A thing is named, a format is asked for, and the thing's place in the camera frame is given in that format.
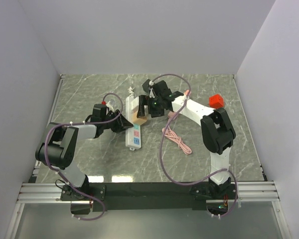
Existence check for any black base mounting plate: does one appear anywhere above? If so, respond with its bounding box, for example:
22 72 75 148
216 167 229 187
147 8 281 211
60 181 237 215

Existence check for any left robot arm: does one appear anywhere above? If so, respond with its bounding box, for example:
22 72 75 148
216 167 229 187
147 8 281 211
35 107 133 200

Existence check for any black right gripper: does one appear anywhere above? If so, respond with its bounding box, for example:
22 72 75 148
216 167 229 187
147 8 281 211
137 96 164 119

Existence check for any red cube socket adapter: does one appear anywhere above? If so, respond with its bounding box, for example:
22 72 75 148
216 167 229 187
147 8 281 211
209 94 225 109

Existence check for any white power strip cable plug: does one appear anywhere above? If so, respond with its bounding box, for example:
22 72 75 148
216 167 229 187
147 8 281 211
128 87 135 98

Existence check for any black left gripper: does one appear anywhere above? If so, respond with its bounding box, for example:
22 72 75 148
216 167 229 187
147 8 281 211
102 110 133 133

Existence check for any beige cube socket adapter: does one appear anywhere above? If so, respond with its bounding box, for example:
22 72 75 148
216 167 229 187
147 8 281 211
132 112 147 125

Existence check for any pink coiled cable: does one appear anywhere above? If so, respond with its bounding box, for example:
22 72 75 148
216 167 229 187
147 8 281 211
161 126 192 156

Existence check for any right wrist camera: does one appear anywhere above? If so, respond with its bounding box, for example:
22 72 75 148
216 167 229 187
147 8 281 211
152 80 171 97

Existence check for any white power strip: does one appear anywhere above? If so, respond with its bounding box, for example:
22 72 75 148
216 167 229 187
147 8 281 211
126 96 141 151

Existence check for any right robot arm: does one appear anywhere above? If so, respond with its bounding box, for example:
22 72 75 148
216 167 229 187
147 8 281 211
137 79 236 199

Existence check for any black cube socket adapter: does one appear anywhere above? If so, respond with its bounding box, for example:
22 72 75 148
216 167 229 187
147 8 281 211
142 79 152 95

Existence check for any aluminium rail frame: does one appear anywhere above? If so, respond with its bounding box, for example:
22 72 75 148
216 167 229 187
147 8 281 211
16 74 281 204

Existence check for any pink power strip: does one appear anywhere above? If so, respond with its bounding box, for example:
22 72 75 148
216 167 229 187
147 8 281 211
167 90 191 119

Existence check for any white cube socket adapter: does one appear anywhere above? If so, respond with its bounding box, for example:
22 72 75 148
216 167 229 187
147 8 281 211
131 97 140 112

